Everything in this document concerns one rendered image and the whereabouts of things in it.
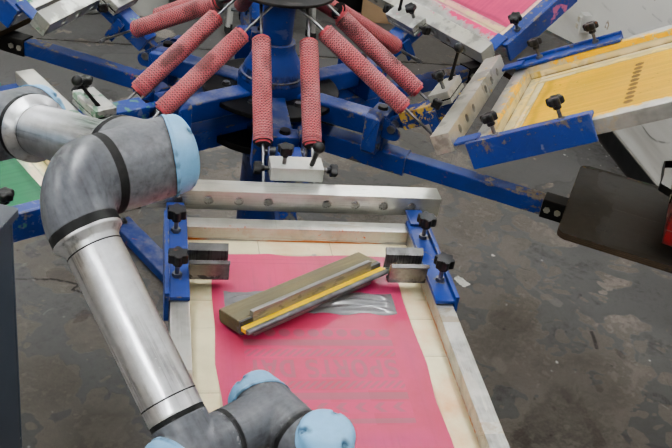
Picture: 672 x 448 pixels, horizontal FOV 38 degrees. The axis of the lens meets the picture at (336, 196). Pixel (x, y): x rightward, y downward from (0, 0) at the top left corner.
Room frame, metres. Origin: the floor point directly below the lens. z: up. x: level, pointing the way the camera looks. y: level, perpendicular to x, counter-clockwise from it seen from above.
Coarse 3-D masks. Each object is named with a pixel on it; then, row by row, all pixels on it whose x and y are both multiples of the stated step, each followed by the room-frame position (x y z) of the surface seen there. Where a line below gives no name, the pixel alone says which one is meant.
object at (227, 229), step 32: (192, 224) 1.78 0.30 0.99; (224, 224) 1.80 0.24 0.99; (256, 224) 1.82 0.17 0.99; (288, 224) 1.84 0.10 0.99; (320, 224) 1.86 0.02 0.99; (352, 224) 1.88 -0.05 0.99; (384, 224) 1.91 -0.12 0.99; (448, 320) 1.58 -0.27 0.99; (448, 352) 1.51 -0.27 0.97; (480, 384) 1.40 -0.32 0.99; (480, 416) 1.32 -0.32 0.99
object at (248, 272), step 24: (240, 264) 1.71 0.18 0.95; (264, 264) 1.72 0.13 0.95; (288, 264) 1.74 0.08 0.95; (216, 288) 1.61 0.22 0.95; (240, 288) 1.63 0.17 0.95; (264, 288) 1.64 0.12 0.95; (216, 312) 1.53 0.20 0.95; (216, 336) 1.46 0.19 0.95; (240, 336) 1.47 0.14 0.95; (216, 360) 1.39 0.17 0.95; (240, 360) 1.40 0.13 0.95
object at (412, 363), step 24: (312, 264) 1.75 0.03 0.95; (384, 288) 1.71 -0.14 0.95; (408, 336) 1.56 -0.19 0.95; (408, 360) 1.48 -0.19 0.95; (408, 384) 1.41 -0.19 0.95; (432, 408) 1.36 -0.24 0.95; (360, 432) 1.27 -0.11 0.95; (384, 432) 1.28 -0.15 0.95; (408, 432) 1.29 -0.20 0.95; (432, 432) 1.30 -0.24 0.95
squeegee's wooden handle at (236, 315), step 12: (336, 264) 1.72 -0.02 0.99; (348, 264) 1.72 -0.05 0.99; (372, 264) 1.73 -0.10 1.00; (300, 276) 1.66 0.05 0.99; (312, 276) 1.66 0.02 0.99; (324, 276) 1.66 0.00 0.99; (276, 288) 1.60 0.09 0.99; (288, 288) 1.60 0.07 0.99; (240, 300) 1.55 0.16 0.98; (252, 300) 1.55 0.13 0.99; (264, 300) 1.55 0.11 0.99; (228, 312) 1.50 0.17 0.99; (240, 312) 1.50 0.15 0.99; (228, 324) 1.49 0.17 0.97; (240, 324) 1.46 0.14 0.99
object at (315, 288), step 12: (360, 264) 1.70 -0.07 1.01; (336, 276) 1.64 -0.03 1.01; (348, 276) 1.67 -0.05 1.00; (300, 288) 1.58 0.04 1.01; (312, 288) 1.60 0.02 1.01; (324, 288) 1.62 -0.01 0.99; (360, 288) 1.69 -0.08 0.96; (276, 300) 1.53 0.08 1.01; (288, 300) 1.55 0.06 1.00; (300, 300) 1.57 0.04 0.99; (252, 312) 1.49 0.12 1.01; (264, 312) 1.50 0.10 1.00; (276, 324) 1.52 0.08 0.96
